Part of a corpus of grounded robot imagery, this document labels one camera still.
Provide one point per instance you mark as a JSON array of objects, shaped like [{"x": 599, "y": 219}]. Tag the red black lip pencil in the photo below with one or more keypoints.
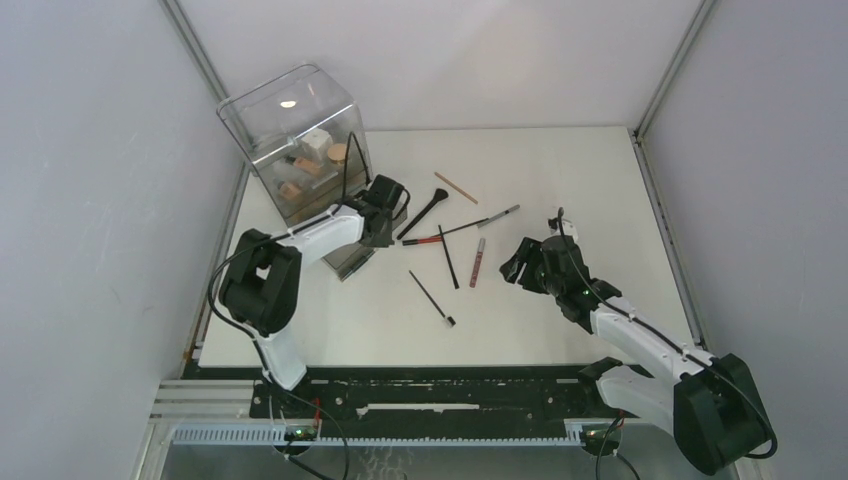
[{"x": 422, "y": 241}]

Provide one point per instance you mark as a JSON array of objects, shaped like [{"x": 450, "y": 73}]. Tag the long thin black brush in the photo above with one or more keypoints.
[{"x": 462, "y": 227}]

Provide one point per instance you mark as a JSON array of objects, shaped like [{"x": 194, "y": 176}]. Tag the small foundation bottle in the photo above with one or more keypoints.
[{"x": 289, "y": 192}]

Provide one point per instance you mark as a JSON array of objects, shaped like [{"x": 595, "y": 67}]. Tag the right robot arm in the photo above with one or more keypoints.
[{"x": 709, "y": 405}]

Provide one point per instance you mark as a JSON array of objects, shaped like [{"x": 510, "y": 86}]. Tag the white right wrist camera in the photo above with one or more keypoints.
[{"x": 568, "y": 230}]

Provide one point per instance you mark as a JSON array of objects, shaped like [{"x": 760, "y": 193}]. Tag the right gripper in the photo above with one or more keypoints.
[{"x": 527, "y": 250}]

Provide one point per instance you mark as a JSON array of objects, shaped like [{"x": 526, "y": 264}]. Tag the red lip gloss tube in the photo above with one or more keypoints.
[{"x": 477, "y": 263}]

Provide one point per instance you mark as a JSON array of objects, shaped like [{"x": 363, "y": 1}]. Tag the white cube container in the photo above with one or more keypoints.
[{"x": 316, "y": 143}]

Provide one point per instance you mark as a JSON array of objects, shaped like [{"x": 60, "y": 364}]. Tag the grey mascara wand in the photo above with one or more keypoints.
[{"x": 498, "y": 216}]

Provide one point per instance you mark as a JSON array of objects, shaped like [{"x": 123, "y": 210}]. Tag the black brow brush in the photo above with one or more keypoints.
[{"x": 447, "y": 318}]

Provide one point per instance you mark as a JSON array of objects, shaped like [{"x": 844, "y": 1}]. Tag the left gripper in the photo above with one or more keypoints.
[{"x": 384, "y": 240}]

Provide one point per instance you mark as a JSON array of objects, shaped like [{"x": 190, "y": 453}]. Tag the black mounting rail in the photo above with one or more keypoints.
[{"x": 488, "y": 403}]

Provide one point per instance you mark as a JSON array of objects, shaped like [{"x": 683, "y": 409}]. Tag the clear acrylic organizer box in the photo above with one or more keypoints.
[{"x": 267, "y": 122}]

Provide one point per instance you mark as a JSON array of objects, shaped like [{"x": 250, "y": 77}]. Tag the black powder brush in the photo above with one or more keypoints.
[{"x": 439, "y": 195}]

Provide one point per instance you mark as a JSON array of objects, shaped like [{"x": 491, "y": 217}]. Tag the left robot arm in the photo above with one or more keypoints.
[{"x": 256, "y": 289}]

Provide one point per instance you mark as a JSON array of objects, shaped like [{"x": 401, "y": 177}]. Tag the wooden stick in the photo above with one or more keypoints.
[{"x": 457, "y": 188}]

